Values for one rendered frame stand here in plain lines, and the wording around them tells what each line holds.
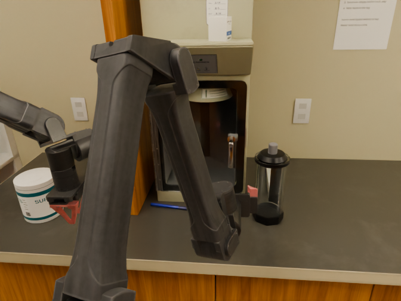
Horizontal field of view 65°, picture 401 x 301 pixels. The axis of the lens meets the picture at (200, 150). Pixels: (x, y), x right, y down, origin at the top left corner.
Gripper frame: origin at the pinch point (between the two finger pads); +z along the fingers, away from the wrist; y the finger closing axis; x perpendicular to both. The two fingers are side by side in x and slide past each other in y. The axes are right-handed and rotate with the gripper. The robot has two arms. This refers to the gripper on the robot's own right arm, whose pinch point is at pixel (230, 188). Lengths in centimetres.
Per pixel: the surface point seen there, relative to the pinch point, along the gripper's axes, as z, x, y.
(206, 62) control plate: 12.0, -33.0, 6.8
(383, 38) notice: 63, -35, -59
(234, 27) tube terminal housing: 18.6, -41.7, -0.9
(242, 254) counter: -3.6, 19.6, -3.4
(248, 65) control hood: 13.5, -31.7, -4.8
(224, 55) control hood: 9.9, -34.9, 1.7
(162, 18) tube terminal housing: 18, -45, 20
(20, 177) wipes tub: 8, 2, 70
